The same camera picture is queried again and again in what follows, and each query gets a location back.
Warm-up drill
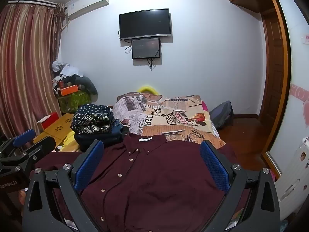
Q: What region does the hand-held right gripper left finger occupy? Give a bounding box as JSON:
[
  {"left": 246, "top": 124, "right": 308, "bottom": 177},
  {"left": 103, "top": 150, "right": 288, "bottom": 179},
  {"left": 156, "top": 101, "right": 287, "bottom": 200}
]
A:
[{"left": 22, "top": 139, "right": 109, "bottom": 232}]

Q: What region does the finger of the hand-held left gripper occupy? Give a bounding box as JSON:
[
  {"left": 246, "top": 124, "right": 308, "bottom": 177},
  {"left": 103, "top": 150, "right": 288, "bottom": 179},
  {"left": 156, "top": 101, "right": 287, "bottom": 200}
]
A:
[
  {"left": 0, "top": 138, "right": 58, "bottom": 172},
  {"left": 0, "top": 129, "right": 37, "bottom": 155}
]

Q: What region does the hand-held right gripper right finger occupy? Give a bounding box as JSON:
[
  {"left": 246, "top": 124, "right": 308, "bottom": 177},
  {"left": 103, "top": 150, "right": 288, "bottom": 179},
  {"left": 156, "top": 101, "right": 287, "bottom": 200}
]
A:
[{"left": 200, "top": 140, "right": 281, "bottom": 232}]

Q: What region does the maroon button-up shirt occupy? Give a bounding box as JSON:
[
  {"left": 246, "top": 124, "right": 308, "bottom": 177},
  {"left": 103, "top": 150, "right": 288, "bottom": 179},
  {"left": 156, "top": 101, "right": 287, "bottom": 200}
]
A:
[{"left": 34, "top": 133, "right": 254, "bottom": 232}]

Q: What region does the stack of folded dark clothes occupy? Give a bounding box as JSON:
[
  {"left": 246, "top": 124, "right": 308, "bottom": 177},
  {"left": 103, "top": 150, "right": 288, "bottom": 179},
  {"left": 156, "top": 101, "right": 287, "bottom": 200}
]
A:
[{"left": 74, "top": 119, "right": 127, "bottom": 141}]

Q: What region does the red box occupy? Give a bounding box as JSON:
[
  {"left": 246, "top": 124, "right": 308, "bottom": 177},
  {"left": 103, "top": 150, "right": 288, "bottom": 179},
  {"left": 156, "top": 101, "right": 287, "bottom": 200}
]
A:
[{"left": 37, "top": 112, "right": 60, "bottom": 131}]

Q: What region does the wooden folding table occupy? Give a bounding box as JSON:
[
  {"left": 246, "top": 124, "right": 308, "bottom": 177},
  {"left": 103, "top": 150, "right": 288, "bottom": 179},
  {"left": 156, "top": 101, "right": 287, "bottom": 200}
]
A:
[{"left": 32, "top": 113, "right": 75, "bottom": 148}]

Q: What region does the yellow fleece blanket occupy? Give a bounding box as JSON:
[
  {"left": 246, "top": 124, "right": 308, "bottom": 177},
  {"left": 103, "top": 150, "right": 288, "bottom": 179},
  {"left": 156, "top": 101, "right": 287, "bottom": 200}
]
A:
[{"left": 56, "top": 130, "right": 80, "bottom": 153}]

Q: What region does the black folded garment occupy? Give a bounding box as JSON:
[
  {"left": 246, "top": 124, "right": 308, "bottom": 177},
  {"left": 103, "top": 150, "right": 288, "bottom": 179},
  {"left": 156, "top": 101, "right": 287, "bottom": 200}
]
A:
[{"left": 74, "top": 126, "right": 131, "bottom": 153}]

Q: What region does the navy patterned folded garment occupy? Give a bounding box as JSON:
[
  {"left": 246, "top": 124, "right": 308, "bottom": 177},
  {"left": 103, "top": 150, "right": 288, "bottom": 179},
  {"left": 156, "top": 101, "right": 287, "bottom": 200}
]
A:
[{"left": 71, "top": 104, "right": 114, "bottom": 134}]

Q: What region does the grey backpack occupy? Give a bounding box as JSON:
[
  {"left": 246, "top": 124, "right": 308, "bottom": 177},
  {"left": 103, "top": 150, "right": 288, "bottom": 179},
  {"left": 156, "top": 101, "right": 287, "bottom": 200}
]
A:
[{"left": 209, "top": 100, "right": 234, "bottom": 130}]

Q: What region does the orange box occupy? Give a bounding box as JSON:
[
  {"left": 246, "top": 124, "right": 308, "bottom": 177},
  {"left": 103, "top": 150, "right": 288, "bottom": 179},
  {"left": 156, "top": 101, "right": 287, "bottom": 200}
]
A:
[{"left": 59, "top": 84, "right": 81, "bottom": 96}]

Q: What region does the printed bed blanket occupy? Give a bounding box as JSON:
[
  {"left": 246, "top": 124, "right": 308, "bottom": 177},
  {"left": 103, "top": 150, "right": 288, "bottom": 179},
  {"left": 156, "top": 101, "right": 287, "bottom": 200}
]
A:
[{"left": 112, "top": 91, "right": 228, "bottom": 150}]

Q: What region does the striped red curtain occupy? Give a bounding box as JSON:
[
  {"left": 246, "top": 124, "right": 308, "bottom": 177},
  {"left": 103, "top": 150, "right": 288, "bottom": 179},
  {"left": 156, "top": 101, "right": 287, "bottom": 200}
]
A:
[{"left": 0, "top": 1, "right": 67, "bottom": 139}]

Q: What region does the crumpled white paper pile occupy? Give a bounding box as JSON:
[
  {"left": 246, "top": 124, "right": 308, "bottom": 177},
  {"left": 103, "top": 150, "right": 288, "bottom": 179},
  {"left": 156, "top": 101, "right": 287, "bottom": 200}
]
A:
[{"left": 52, "top": 61, "right": 80, "bottom": 80}]

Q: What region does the white appliance with stickers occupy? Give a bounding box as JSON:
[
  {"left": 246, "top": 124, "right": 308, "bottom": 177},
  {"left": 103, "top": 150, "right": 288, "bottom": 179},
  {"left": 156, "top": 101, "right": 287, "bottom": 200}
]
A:
[{"left": 274, "top": 135, "right": 309, "bottom": 220}]

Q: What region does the grey stuffed cushion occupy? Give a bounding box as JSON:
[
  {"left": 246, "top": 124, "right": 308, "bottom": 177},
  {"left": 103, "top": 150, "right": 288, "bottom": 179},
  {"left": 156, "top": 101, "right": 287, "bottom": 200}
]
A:
[{"left": 72, "top": 74, "right": 99, "bottom": 96}]

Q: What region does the yellow pillow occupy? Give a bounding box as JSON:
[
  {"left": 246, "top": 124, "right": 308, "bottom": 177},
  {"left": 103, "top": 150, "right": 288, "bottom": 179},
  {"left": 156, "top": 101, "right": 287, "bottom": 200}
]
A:
[{"left": 138, "top": 85, "right": 160, "bottom": 96}]

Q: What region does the wooden door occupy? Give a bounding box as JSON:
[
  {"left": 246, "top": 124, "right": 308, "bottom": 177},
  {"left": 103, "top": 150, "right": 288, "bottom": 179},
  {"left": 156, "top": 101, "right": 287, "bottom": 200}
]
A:
[{"left": 259, "top": 7, "right": 290, "bottom": 155}]

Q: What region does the wardrobe with pink hearts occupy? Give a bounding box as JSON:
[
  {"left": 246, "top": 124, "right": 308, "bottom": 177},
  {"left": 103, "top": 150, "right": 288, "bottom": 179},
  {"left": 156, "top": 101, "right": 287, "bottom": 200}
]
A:
[{"left": 264, "top": 0, "right": 309, "bottom": 182}]

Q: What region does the curtain rod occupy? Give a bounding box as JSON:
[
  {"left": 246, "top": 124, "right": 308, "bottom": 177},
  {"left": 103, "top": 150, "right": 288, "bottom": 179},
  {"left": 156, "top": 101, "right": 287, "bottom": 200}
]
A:
[{"left": 7, "top": 0, "right": 59, "bottom": 6}]

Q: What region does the white air conditioner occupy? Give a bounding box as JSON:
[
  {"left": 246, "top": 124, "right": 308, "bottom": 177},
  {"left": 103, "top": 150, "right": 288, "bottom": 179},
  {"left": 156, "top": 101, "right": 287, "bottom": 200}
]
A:
[{"left": 64, "top": 0, "right": 110, "bottom": 20}]

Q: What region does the small wall monitor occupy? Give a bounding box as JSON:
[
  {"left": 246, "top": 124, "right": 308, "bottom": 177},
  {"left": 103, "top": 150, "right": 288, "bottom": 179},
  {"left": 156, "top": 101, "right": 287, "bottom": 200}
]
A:
[{"left": 132, "top": 37, "right": 161, "bottom": 60}]

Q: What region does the large wall television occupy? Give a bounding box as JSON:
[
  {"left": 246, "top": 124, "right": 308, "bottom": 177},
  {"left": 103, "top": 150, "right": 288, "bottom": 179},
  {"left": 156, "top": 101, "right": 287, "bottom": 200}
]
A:
[{"left": 119, "top": 8, "right": 173, "bottom": 41}]

